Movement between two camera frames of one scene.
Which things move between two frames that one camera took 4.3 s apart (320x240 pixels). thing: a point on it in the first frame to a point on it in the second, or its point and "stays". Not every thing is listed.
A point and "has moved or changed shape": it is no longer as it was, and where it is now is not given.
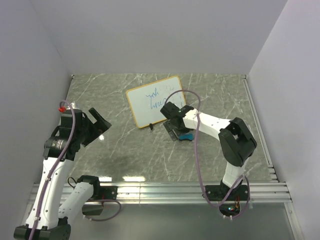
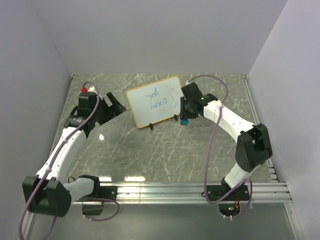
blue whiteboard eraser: x=189 y=136 has moved or changed shape
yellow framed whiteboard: x=146 y=101 stays
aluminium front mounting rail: x=186 y=193 stays
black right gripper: x=168 y=126 to x=183 y=101
